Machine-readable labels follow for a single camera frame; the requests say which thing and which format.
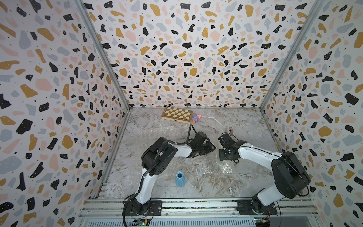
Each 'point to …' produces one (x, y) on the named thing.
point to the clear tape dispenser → (230, 129)
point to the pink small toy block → (199, 117)
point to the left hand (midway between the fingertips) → (218, 148)
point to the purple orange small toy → (194, 119)
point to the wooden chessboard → (177, 115)
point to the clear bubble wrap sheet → (206, 173)
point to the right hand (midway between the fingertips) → (224, 156)
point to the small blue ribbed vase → (180, 181)
